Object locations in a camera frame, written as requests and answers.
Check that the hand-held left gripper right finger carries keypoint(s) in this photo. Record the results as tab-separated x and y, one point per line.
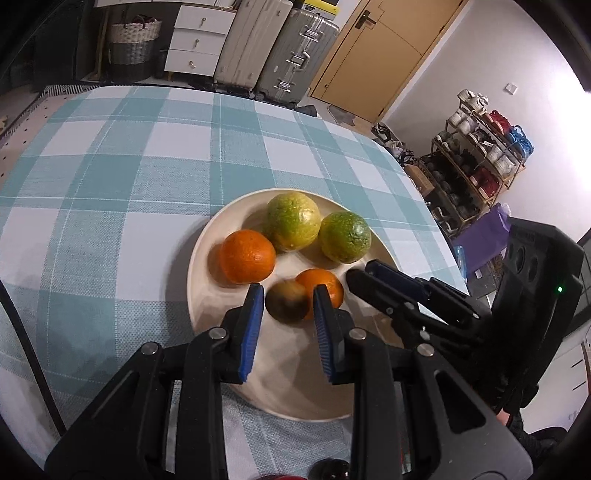
325	341

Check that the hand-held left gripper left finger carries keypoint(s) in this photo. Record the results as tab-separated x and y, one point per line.
249	337

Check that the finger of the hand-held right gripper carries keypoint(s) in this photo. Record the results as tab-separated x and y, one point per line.
374	290
397	277

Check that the cream round plate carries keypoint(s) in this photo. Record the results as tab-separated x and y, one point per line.
295	369

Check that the small brown kiwi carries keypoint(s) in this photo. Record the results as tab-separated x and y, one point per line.
286	300

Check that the orange tangerine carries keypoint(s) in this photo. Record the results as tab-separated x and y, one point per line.
318	277
247	256

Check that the yellowish green orange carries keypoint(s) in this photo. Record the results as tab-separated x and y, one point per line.
293	221

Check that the purple bag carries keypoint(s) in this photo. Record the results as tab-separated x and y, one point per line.
485	235

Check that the small cardboard box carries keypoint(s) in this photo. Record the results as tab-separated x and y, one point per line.
419	177

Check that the dark purple plum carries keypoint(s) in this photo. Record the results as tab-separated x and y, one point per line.
330	470

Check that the pile of floor shoes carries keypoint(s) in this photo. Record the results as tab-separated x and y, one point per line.
392	143

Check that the person's dark clothing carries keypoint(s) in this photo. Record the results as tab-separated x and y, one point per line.
540	443

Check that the red tomato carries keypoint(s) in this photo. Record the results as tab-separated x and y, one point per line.
277	477

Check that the wooden shoe rack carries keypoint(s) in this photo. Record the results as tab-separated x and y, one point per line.
480	157

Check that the grey door mat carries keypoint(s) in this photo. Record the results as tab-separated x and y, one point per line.
341	116

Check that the teal checked tablecloth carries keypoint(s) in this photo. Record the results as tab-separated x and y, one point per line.
115	207

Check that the wooden door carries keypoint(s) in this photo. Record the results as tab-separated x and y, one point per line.
388	55

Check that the grey suitcase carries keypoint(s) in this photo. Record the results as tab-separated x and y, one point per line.
298	55

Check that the beige suitcase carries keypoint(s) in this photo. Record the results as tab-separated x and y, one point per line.
251	46

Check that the yellow and black box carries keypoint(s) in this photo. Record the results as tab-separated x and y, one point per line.
323	4

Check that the white desk with drawers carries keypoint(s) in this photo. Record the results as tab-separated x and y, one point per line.
198	41

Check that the patterned floor rug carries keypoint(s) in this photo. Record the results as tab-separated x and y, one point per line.
27	124

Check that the woven laundry basket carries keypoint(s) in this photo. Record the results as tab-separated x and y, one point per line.
134	46

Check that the light switch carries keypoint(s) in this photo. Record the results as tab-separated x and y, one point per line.
510	87

